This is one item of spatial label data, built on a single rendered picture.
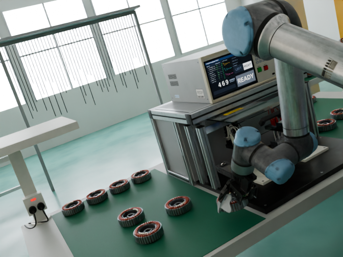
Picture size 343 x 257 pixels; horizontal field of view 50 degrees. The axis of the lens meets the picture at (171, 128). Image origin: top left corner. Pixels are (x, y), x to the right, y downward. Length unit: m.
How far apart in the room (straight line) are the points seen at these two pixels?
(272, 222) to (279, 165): 0.35
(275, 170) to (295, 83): 0.25
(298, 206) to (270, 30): 0.74
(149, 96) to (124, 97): 0.59
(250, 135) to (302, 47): 0.35
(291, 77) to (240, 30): 0.24
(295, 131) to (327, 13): 7.03
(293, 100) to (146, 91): 7.26
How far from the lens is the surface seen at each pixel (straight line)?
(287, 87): 1.09
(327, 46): 0.85
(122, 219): 1.58
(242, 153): 1.12
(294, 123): 1.13
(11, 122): 7.64
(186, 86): 1.75
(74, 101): 7.79
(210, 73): 1.59
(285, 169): 1.06
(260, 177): 1.60
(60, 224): 1.87
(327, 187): 1.53
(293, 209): 1.42
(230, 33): 0.95
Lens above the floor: 1.44
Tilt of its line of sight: 14 degrees down
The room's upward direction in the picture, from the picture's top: 16 degrees counter-clockwise
